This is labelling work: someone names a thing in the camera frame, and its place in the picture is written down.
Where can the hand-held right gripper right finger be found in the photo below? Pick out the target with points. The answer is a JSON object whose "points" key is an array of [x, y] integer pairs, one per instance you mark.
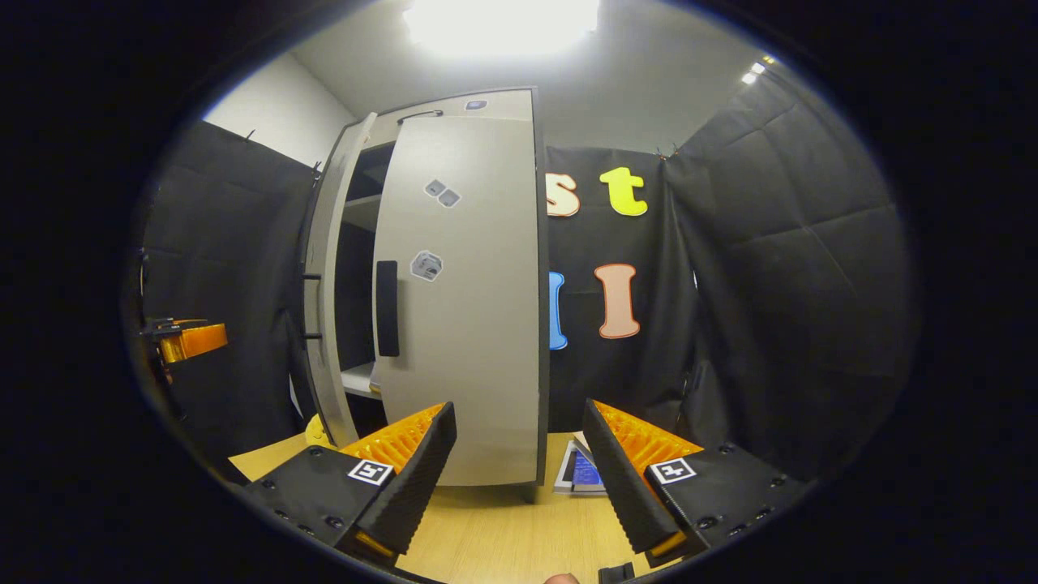
{"points": [[620, 478]]}

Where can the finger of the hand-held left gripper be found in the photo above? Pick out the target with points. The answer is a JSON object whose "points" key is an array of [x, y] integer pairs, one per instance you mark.
{"points": [[195, 342], [166, 328]]}

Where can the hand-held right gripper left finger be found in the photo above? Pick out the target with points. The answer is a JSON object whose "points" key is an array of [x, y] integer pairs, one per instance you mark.
{"points": [[422, 478]]}

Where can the white cabinet door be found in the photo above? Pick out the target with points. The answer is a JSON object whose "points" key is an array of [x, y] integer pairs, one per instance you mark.
{"points": [[324, 341], [478, 324]]}

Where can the white grey shoe cabinet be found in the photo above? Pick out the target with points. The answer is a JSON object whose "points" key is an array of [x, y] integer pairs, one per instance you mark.
{"points": [[503, 104]]}

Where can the white blue box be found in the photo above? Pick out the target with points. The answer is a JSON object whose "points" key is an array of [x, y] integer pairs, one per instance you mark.
{"points": [[580, 470]]}

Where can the yellow soft object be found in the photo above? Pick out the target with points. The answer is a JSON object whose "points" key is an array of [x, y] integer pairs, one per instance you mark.
{"points": [[319, 434]]}

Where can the small ceiling light panel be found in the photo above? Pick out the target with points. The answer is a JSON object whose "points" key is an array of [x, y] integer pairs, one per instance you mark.
{"points": [[754, 73]]}

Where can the large ceiling light panel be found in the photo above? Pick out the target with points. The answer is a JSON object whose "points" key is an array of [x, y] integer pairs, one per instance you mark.
{"points": [[503, 24]]}

